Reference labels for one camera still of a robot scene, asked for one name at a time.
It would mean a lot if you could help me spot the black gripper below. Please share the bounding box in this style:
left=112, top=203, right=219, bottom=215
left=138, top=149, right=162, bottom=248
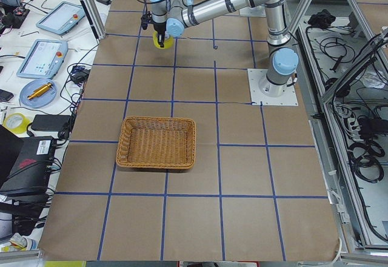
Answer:
left=154, top=22, right=166, bottom=48

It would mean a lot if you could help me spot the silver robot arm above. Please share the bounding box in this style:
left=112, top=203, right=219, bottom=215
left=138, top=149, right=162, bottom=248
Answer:
left=141, top=0, right=299, bottom=98

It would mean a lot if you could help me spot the spare yellow tape roll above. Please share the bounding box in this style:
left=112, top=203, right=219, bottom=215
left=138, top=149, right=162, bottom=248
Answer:
left=3, top=113, right=30, bottom=135

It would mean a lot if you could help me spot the upper teach pendant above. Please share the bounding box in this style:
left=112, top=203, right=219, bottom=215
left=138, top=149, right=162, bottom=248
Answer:
left=36, top=1, right=85, bottom=35

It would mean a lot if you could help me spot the teach pendant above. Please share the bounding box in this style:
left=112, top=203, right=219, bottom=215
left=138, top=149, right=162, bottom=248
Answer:
left=36, top=1, right=85, bottom=35
left=16, top=39, right=68, bottom=79

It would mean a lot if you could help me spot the brown wicker basket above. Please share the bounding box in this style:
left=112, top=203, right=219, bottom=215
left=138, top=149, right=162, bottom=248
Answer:
left=116, top=116, right=196, bottom=170

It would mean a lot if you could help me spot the lower teach pendant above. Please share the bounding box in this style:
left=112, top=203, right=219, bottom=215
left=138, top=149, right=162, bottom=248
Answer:
left=16, top=39, right=68, bottom=79

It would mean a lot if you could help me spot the blue plate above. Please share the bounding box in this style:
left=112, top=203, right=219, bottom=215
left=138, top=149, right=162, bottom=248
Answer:
left=19, top=78, right=58, bottom=109

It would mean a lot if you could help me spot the brass cylinder tool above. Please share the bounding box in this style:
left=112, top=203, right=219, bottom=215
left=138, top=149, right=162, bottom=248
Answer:
left=27, top=83, right=53, bottom=100

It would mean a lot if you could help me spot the black power adapter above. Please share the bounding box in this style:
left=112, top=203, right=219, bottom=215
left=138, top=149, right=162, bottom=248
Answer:
left=31, top=115, right=70, bottom=132

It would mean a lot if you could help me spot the black computer box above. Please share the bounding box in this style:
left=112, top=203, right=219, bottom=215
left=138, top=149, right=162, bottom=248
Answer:
left=1, top=126, right=56, bottom=200

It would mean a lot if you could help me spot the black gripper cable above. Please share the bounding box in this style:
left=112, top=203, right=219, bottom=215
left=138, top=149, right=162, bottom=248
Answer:
left=134, top=0, right=154, bottom=31

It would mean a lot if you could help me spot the aluminium frame post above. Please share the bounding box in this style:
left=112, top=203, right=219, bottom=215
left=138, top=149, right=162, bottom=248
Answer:
left=80, top=0, right=106, bottom=40

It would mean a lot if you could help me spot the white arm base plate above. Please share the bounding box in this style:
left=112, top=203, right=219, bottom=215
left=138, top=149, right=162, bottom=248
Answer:
left=247, top=69, right=298, bottom=106

